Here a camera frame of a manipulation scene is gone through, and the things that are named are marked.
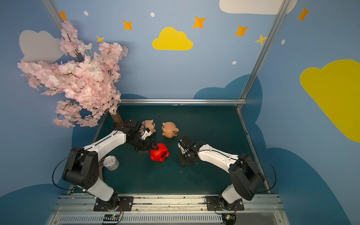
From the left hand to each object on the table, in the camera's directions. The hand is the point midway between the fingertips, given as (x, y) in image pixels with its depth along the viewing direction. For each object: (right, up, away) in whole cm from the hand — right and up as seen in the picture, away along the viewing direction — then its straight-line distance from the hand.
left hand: (153, 148), depth 87 cm
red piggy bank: (+5, -3, -2) cm, 6 cm away
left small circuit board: (-20, -35, -14) cm, 42 cm away
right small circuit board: (+43, -35, -14) cm, 57 cm away
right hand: (+19, -7, -1) cm, 20 cm away
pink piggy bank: (-6, +15, +10) cm, 19 cm away
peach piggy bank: (+8, +12, +10) cm, 17 cm away
